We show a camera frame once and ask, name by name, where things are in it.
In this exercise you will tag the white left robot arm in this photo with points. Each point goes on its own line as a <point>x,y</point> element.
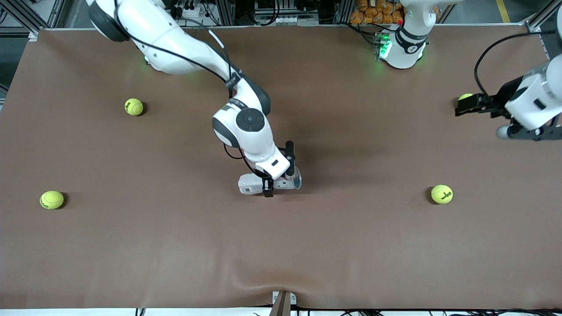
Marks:
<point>404,48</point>

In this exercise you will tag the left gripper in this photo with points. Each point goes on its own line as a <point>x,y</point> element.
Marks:
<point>503,97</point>

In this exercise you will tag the aluminium frame strut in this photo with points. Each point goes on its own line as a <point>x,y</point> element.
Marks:
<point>26,19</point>
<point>538,19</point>

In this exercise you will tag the brown table cover cloth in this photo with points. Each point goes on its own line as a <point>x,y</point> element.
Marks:
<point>175,245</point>

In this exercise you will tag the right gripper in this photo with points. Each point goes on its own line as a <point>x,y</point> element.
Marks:
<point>289,151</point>

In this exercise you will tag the white connector strip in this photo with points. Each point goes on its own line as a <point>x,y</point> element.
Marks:
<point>296,20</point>

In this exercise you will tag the white blue tennis ball can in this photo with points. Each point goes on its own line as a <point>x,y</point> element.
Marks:
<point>248,184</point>

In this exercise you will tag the white power strip black plugs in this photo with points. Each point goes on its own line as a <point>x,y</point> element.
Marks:
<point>191,12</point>

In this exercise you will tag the pile of orange items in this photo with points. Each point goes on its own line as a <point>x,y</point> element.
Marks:
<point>377,13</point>

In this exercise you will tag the green-lit arm base box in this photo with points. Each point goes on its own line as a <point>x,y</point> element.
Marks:
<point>383,46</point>

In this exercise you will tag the aluminium frame post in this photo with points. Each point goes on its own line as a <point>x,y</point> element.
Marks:
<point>347,12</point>
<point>226,12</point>

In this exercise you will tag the grey bracket with brown post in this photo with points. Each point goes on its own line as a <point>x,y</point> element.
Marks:
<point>281,307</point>

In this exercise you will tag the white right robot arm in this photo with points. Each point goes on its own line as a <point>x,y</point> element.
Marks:
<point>175,44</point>

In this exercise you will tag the yellow-green tennis ball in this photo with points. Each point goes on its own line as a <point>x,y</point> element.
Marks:
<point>441,194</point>
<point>134,106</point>
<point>52,199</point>
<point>465,96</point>

